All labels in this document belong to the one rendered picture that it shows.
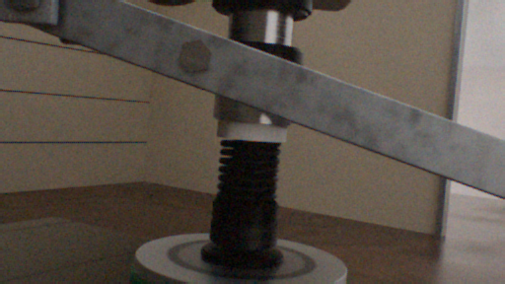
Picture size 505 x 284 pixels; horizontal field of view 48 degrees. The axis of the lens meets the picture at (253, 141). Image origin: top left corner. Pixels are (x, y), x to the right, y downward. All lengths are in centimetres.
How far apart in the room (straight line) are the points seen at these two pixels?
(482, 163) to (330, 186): 522
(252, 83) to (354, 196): 517
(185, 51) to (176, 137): 636
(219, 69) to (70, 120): 588
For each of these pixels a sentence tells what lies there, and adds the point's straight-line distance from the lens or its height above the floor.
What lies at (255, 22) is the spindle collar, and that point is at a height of 106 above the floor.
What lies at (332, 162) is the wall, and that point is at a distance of 572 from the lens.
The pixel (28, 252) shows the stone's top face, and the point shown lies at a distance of 68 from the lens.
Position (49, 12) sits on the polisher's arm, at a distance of 52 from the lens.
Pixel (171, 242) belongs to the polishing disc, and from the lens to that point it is 63.
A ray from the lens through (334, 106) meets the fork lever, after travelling 51.
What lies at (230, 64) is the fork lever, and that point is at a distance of 51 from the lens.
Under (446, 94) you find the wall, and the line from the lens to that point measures 536.
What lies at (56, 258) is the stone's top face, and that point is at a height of 80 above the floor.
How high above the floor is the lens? 98
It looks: 3 degrees down
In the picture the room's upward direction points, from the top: 5 degrees clockwise
